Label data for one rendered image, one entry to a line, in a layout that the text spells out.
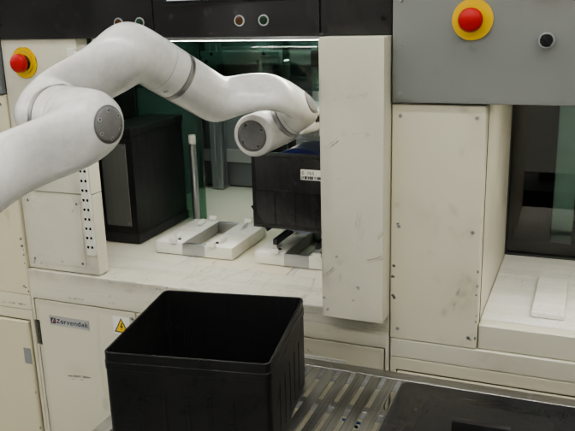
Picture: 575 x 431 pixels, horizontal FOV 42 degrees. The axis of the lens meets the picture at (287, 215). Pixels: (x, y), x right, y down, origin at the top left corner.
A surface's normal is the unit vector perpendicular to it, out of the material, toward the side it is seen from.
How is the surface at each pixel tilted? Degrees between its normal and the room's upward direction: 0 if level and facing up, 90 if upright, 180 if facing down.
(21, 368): 90
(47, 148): 99
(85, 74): 115
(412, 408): 0
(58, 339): 90
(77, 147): 107
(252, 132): 90
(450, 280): 90
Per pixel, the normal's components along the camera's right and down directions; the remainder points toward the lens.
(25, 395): -0.37, 0.26
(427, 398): -0.03, -0.96
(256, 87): 0.09, -0.48
